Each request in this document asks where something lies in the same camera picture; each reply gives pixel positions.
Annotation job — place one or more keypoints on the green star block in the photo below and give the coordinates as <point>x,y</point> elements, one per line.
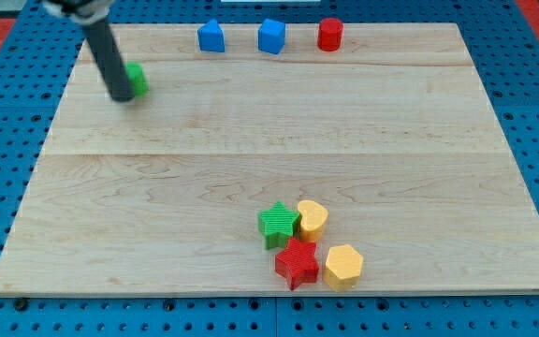
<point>277,225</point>

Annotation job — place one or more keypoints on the green cylinder block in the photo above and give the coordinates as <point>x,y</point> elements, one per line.
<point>137,78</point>

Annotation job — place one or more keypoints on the red cylinder block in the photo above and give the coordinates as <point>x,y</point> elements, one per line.
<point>330,31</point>

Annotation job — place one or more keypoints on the yellow hexagon block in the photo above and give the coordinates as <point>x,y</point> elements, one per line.
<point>343,267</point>

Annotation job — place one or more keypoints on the yellow heart block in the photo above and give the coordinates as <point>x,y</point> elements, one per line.
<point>313,219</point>

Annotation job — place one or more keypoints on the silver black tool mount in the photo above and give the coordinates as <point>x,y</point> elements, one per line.
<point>82,12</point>

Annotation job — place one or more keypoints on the blue cube block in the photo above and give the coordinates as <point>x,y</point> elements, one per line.
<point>271,36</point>

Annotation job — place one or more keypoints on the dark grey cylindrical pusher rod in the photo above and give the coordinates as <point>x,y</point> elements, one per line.
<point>108,59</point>

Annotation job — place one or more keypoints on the light wooden board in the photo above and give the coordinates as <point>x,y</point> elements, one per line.
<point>393,133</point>

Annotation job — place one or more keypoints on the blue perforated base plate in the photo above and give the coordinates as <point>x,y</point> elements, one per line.
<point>37,52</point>

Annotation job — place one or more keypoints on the red star block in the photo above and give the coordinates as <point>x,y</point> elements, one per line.
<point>297,263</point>

